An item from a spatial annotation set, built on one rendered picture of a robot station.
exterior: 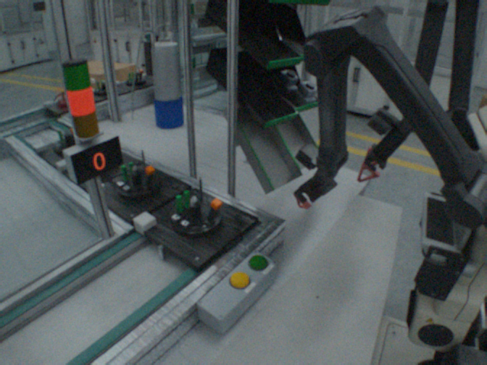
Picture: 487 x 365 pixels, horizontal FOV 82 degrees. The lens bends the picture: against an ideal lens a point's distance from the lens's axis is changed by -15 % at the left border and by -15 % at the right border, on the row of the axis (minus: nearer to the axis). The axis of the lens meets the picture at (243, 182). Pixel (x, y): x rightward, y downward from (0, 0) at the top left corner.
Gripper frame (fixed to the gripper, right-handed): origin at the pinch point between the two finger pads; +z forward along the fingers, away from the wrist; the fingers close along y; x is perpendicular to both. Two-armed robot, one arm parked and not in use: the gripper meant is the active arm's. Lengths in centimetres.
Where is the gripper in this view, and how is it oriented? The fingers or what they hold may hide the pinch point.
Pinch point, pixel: (310, 197)
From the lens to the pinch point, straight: 109.7
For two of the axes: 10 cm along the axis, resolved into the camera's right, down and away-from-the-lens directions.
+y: -7.8, 5.2, -3.5
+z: -1.0, 4.6, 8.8
